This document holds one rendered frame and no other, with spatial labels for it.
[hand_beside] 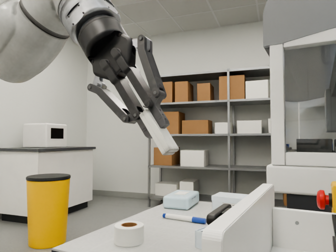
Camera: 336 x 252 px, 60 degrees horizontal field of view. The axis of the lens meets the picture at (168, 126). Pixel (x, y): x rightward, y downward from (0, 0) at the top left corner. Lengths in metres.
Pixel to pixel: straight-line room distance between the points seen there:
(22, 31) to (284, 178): 0.97
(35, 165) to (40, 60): 3.20
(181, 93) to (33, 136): 2.11
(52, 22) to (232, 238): 0.46
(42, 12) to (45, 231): 2.64
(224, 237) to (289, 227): 0.26
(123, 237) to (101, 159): 4.77
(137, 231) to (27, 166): 3.23
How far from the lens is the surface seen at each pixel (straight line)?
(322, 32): 1.23
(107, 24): 0.48
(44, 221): 3.03
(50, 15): 0.56
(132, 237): 0.71
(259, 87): 4.15
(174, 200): 1.04
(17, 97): 4.50
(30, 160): 3.84
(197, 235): 0.69
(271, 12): 1.27
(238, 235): 0.29
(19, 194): 3.99
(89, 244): 0.74
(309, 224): 0.50
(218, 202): 1.02
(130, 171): 5.17
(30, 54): 0.61
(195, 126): 4.30
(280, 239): 0.51
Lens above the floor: 1.00
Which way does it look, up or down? 3 degrees up
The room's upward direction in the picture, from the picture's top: straight up
